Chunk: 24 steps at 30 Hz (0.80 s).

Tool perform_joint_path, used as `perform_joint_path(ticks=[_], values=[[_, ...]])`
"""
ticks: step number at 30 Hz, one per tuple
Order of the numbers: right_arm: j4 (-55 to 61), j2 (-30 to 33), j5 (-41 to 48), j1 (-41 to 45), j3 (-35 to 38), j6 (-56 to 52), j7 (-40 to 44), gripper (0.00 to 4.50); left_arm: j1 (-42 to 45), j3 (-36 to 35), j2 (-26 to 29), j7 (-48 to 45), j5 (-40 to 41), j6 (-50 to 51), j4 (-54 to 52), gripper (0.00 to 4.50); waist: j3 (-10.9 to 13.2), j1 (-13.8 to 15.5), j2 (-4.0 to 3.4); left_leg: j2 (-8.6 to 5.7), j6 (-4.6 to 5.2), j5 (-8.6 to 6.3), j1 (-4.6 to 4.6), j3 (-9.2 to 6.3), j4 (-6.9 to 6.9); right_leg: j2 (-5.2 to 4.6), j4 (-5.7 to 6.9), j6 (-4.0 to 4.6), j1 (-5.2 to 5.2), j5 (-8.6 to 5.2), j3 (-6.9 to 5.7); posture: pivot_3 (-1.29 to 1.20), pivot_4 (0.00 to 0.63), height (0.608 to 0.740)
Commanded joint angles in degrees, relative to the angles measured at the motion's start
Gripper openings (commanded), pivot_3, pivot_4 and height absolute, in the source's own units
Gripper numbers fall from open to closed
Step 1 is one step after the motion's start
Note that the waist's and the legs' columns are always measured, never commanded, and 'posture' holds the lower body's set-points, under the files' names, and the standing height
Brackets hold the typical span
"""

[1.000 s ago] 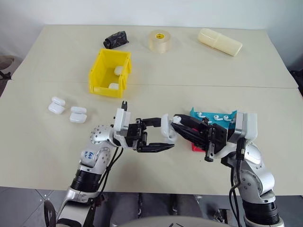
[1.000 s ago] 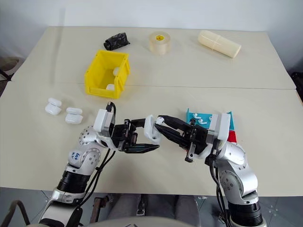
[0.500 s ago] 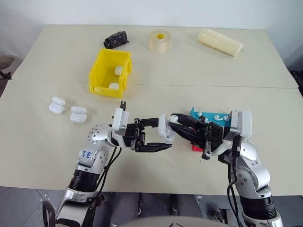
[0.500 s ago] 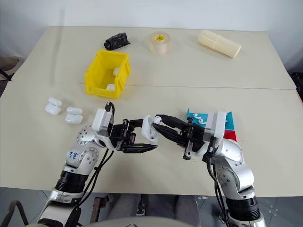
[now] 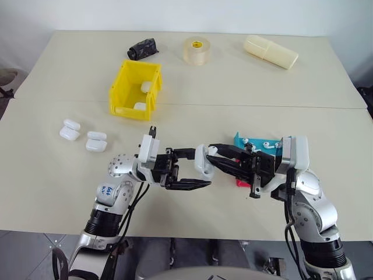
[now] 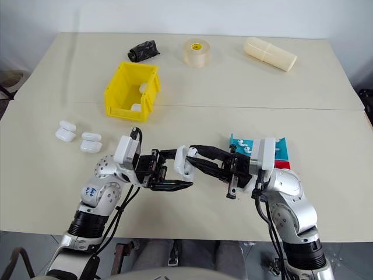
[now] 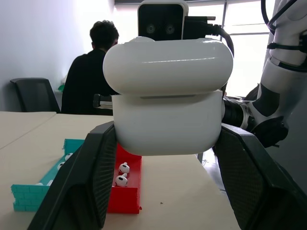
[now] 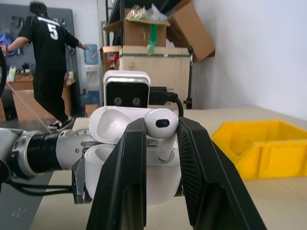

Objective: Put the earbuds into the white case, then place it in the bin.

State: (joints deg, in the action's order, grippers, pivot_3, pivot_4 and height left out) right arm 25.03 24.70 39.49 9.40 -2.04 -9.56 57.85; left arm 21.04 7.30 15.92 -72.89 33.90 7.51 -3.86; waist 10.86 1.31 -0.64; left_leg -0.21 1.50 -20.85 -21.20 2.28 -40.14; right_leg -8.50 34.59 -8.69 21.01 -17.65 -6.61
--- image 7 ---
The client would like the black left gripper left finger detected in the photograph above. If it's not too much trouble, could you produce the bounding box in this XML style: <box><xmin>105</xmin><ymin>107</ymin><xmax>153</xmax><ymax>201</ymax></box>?
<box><xmin>27</xmin><ymin>121</ymin><xmax>118</xmax><ymax>230</ymax></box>

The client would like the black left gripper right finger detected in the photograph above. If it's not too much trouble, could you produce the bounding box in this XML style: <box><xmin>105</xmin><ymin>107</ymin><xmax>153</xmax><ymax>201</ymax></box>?
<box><xmin>215</xmin><ymin>123</ymin><xmax>307</xmax><ymax>230</ymax></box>

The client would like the white earbud charging case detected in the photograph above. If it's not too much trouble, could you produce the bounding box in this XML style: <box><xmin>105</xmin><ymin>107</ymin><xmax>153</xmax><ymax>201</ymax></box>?
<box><xmin>102</xmin><ymin>37</ymin><xmax>234</xmax><ymax>156</ymax></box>

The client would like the red plastic tray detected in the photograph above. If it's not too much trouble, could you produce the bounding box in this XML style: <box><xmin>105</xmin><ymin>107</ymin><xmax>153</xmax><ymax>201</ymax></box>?
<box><xmin>106</xmin><ymin>143</ymin><xmax>142</xmax><ymax>214</ymax></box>

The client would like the teal plastic tray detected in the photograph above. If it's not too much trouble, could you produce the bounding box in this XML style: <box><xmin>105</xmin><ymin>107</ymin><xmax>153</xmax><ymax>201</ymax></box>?
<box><xmin>11</xmin><ymin>138</ymin><xmax>85</xmax><ymax>212</ymax></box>

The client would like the black office chair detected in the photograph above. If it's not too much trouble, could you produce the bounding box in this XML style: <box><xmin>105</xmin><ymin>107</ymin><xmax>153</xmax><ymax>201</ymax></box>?
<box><xmin>10</xmin><ymin>78</ymin><xmax>61</xmax><ymax>114</ymax></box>

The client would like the person in black top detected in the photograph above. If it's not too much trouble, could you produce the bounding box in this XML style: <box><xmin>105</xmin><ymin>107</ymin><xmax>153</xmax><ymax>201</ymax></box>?
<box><xmin>61</xmin><ymin>20</ymin><xmax>120</xmax><ymax>115</ymax></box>

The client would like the black camera cable with plug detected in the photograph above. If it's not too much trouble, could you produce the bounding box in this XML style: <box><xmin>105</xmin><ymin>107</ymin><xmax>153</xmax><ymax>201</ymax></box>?
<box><xmin>184</xmin><ymin>15</ymin><xmax>235</xmax><ymax>58</ymax></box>

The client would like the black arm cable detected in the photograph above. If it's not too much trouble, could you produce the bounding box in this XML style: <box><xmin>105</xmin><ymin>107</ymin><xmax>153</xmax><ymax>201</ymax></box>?
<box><xmin>260</xmin><ymin>0</ymin><xmax>292</xmax><ymax>32</ymax></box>

